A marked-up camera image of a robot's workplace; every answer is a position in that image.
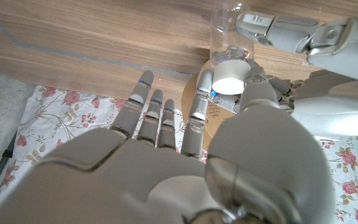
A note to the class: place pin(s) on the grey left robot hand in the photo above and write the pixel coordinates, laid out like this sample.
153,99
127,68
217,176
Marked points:
337,56

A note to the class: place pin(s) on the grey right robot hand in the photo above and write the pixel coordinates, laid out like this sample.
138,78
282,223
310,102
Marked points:
166,174

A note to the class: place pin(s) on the clear medicine bottle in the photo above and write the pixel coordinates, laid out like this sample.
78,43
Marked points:
232,37

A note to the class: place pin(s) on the white bottle cap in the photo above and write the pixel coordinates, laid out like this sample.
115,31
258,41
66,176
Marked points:
230,77

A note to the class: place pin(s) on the cardboard filament reel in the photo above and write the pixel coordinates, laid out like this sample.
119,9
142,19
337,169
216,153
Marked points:
210,121

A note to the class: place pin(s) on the floral backdrop cloth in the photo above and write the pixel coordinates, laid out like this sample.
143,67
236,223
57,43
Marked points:
57,115

